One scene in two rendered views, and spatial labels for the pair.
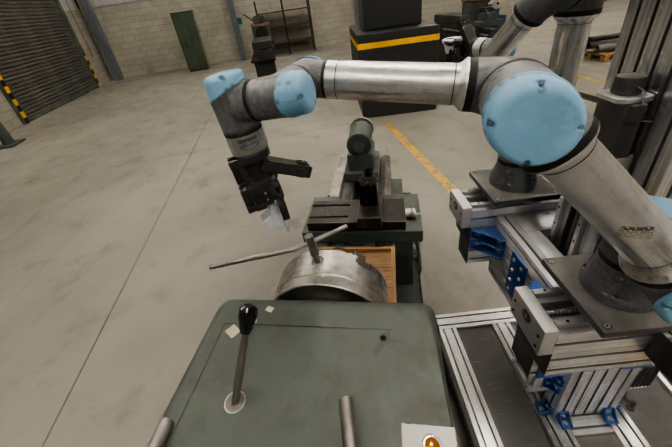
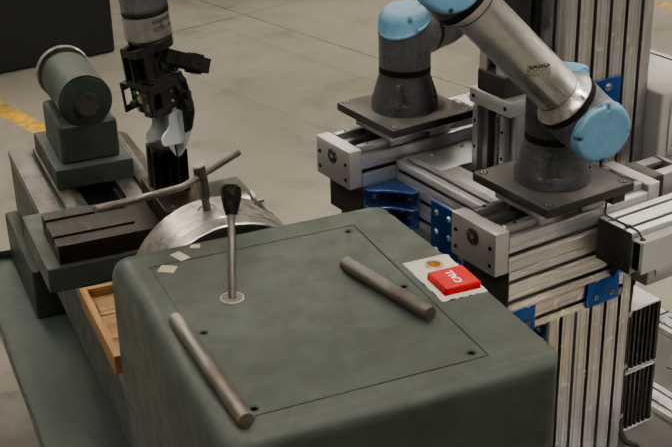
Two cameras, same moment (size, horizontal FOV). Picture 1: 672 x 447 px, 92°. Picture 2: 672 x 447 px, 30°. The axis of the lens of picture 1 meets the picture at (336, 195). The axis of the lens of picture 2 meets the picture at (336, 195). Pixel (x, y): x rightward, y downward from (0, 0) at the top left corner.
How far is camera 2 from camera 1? 1.55 m
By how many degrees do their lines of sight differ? 31
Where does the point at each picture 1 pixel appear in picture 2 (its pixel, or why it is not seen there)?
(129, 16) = not seen: outside the picture
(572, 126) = not seen: outside the picture
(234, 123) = not seen: outside the picture
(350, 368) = (331, 253)
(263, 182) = (168, 76)
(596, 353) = (551, 264)
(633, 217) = (533, 55)
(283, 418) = (293, 291)
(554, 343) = (507, 252)
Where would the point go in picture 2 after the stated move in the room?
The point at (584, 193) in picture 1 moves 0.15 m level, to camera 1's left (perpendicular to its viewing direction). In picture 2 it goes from (495, 38) to (425, 56)
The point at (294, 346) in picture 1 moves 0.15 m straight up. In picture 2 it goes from (257, 258) to (252, 170)
